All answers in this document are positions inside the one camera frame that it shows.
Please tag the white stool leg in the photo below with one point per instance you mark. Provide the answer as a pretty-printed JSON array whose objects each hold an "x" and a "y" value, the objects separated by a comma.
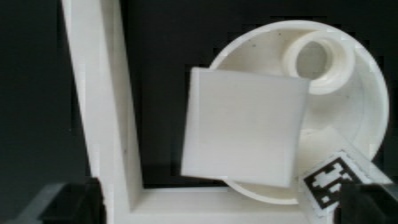
[
  {"x": 245, "y": 121},
  {"x": 333, "y": 165}
]

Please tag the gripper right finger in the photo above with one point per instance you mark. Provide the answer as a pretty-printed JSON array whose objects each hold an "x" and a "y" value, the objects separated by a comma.
[{"x": 369, "y": 204}]

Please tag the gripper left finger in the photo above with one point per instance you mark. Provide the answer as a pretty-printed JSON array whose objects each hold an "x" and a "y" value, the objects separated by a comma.
[{"x": 67, "y": 204}]

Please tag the white frame wall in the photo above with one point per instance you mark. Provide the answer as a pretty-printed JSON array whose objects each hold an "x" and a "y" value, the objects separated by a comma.
[{"x": 138, "y": 206}]

